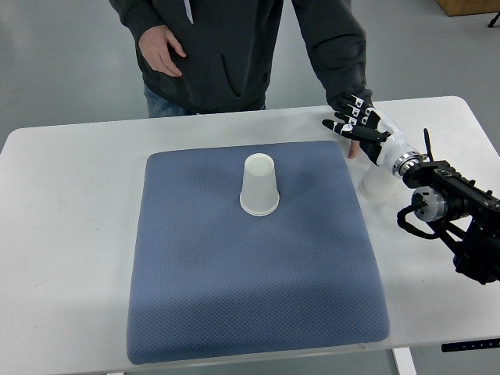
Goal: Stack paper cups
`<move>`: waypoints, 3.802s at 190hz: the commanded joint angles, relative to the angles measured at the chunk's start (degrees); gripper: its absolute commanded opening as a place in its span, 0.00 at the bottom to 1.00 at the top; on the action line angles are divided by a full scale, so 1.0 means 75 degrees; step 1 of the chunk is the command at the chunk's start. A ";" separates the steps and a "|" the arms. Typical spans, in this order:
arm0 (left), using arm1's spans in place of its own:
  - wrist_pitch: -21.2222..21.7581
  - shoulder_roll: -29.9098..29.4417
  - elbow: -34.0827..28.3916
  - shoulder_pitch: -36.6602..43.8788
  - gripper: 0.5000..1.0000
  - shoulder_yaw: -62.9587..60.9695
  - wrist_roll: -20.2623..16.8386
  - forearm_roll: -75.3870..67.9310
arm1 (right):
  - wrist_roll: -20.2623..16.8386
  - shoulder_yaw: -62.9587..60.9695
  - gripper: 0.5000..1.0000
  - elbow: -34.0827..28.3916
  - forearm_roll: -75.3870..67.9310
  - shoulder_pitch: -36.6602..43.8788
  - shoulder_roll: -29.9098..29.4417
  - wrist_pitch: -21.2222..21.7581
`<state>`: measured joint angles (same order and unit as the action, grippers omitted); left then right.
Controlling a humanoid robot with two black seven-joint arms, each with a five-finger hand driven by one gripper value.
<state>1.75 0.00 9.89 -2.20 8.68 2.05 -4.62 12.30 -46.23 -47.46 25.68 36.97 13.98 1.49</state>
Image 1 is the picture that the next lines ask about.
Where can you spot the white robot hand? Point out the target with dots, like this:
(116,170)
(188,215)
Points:
(393,152)

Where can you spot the white paper cup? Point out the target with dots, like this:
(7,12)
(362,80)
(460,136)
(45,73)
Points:
(259,195)
(378,184)

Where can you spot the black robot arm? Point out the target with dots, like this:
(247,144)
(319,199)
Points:
(444,204)

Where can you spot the person's left hand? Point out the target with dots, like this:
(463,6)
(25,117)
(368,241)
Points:
(354,149)

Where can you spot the person's right hand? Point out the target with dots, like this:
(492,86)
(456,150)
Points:
(155,45)

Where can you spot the white paper cup on mat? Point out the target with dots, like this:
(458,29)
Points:
(259,195)

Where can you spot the cardboard box corner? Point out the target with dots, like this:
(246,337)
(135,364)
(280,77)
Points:
(468,7)

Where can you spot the person in grey hoodie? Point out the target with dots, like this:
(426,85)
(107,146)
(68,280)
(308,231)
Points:
(230,46)

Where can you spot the black tripod leg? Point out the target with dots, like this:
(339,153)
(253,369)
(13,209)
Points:
(494,20)

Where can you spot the blue textured cushion mat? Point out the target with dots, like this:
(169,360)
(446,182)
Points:
(211,280)

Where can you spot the white table leg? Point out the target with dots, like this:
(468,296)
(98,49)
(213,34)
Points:
(404,361)

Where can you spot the black table control panel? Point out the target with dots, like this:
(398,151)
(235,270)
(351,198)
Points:
(470,345)

